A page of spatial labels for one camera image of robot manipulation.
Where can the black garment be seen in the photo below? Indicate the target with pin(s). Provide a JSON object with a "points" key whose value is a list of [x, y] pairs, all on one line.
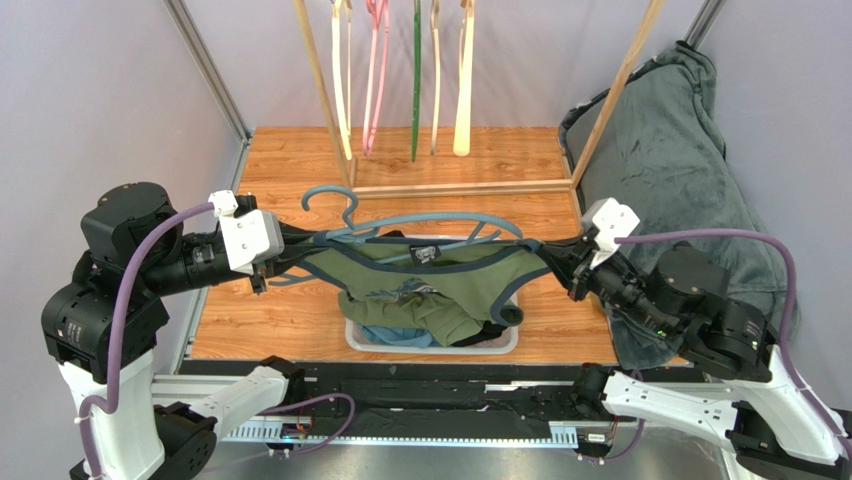
{"points": [[491, 336]]}

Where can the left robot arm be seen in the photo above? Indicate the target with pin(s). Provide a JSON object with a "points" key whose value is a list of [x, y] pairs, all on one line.
{"points": [[102, 327]]}

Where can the aluminium frame post right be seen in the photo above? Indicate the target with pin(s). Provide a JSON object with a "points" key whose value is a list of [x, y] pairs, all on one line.
{"points": [[703, 22]]}

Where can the blue tank top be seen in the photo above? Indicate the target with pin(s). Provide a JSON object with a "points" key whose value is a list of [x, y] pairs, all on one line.
{"points": [[400, 337]]}

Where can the pink plastic hanger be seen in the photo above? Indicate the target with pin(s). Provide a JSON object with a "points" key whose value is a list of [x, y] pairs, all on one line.
{"points": [[376, 76]]}

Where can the teal plastic hanger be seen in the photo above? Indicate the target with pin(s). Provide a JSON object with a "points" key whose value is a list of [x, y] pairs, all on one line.
{"points": [[488, 227]]}

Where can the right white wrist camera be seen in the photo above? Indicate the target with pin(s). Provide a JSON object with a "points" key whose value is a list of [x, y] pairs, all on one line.
{"points": [[611, 219]]}

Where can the olive green tank top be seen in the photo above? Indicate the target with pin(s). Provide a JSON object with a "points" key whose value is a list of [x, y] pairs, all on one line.
{"points": [[320, 265]]}

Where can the cream plastic hanger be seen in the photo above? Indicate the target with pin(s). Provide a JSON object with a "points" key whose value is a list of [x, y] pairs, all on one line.
{"points": [[341, 30]]}

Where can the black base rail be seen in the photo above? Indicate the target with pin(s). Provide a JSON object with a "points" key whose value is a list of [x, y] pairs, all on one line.
{"points": [[452, 401]]}

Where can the beige wooden hanger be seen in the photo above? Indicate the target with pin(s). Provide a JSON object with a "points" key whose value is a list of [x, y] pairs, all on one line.
{"points": [[436, 51]]}

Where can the green plastic hanger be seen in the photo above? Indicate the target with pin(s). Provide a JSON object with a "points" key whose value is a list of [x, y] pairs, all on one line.
{"points": [[417, 62]]}

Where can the white plastic basket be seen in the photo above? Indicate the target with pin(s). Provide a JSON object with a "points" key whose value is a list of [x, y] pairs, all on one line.
{"points": [[432, 296]]}

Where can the grey fleece blanket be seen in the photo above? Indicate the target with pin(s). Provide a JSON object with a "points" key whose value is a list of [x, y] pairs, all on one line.
{"points": [[663, 155]]}

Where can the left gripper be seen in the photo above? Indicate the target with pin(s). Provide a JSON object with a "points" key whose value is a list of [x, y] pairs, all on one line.
{"points": [[290, 255]]}

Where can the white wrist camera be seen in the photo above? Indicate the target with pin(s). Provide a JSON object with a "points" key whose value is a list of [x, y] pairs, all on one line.
{"points": [[611, 219], [251, 235]]}

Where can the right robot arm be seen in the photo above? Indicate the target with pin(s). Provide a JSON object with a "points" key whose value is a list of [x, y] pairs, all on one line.
{"points": [[776, 428]]}

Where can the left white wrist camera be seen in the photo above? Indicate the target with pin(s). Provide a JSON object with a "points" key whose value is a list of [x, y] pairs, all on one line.
{"points": [[251, 235]]}

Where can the light wooden hanger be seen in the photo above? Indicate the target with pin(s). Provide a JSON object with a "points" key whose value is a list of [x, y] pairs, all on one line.
{"points": [[463, 120]]}

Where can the aluminium frame post left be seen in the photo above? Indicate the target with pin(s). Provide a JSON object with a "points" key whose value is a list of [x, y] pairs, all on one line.
{"points": [[192, 36]]}

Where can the wooden clothes rack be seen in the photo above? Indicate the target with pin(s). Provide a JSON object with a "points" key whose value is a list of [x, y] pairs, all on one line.
{"points": [[572, 174]]}

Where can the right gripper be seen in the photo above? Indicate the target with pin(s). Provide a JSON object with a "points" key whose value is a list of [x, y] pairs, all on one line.
{"points": [[582, 264]]}

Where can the aluminium frame post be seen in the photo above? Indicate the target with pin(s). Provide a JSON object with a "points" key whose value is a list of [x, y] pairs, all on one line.
{"points": [[192, 36], [703, 22]]}

